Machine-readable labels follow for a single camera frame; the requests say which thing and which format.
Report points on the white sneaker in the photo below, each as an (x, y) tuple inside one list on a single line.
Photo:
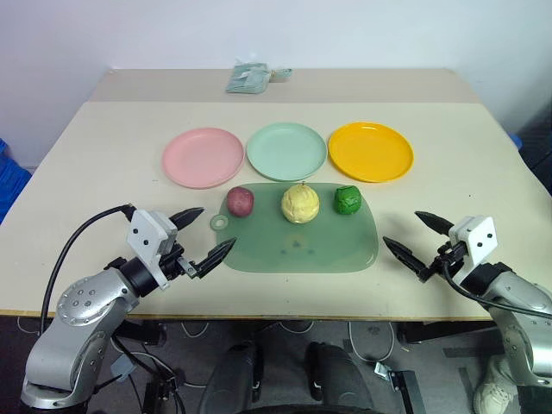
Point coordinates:
[(493, 388)]

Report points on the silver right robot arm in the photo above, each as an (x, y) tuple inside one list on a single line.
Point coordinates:
[(522, 302)]

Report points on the translucent green cutting board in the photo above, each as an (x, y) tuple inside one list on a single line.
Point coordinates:
[(302, 248)]

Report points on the light green round plate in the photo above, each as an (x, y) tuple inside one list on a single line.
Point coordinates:
[(286, 151)]

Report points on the green pepper toy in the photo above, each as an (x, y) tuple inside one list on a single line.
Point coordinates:
[(347, 200)]

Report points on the pale yellow round fruit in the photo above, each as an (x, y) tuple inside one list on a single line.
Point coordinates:
[(300, 203)]

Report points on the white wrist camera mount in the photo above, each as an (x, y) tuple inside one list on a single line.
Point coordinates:
[(144, 228), (478, 237)]

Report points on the black table frame bar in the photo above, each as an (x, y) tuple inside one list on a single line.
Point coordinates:
[(448, 332), (142, 333)]

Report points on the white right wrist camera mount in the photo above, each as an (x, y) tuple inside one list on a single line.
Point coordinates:
[(478, 237)]

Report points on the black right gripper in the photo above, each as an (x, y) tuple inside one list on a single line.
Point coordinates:
[(448, 256)]

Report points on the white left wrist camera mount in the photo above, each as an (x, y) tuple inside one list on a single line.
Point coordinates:
[(144, 228)]

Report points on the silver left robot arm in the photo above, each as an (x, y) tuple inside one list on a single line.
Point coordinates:
[(82, 302)]

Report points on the pink round plate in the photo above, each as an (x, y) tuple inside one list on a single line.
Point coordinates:
[(202, 156)]

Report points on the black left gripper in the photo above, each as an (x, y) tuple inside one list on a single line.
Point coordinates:
[(172, 261)]

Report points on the black metal floor stand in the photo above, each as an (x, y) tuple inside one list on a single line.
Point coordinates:
[(405, 392)]

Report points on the yellow round plate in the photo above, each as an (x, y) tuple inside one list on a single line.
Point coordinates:
[(371, 151)]

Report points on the folded pale green cloth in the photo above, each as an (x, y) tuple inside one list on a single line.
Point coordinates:
[(248, 78)]

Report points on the purple-red round fruit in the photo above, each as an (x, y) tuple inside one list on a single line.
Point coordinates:
[(240, 202)]

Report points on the dark chair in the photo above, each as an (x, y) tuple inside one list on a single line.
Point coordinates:
[(537, 146)]

